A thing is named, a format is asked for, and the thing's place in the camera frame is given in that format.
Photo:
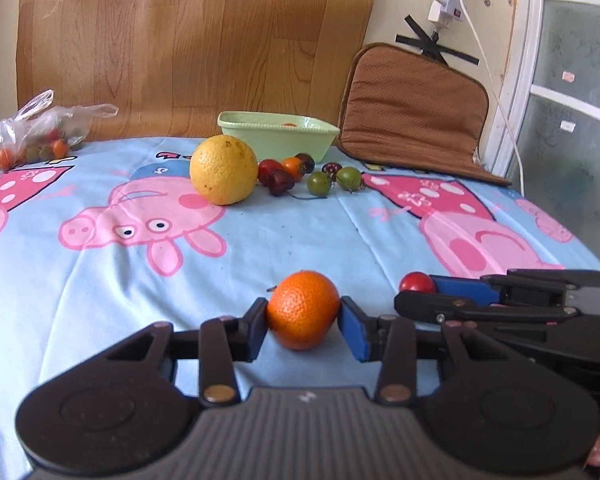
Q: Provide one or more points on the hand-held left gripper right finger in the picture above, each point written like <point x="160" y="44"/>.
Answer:
<point x="352" y="330"/>

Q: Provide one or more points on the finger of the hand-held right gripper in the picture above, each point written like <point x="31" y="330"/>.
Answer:
<point x="462" y="287"/>
<point x="430" y="305"/>

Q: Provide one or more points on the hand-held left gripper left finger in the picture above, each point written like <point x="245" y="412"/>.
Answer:
<point x="256" y="332"/>

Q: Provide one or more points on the small orange mandarin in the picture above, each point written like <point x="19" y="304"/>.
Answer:
<point x="302" y="310"/>

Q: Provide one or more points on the green cherry tomato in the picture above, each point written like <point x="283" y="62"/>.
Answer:
<point x="320" y="184"/>
<point x="349" y="178"/>

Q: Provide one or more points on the dark red cherry tomato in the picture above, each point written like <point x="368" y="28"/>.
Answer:
<point x="280" y="183"/>

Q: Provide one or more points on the dark striped cherry tomato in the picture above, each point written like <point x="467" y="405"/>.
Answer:
<point x="332" y="170"/>

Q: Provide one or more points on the large yellow orange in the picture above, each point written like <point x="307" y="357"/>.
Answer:
<point x="223" y="170"/>

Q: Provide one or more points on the dark purple cherry tomato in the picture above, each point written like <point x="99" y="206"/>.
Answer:
<point x="306" y="161"/>

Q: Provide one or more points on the light green plastic basin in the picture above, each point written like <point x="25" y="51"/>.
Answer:
<point x="280" y="137"/>

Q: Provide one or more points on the blue cartoon printed blanket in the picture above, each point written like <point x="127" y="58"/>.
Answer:
<point x="130" y="285"/>

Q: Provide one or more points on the brown seat cushion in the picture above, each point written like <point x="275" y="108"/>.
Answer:
<point x="410" y="105"/>

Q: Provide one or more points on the black tape cross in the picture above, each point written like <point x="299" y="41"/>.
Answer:
<point x="432" y="45"/>

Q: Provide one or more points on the white frosted glass door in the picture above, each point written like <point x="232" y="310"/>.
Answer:
<point x="570" y="60"/>

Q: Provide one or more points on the wood-pattern vinyl sheet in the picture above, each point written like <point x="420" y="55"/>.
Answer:
<point x="180" y="45"/>

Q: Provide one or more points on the clear plastic bag of tomatoes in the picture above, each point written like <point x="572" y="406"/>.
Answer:
<point x="30" y="132"/>

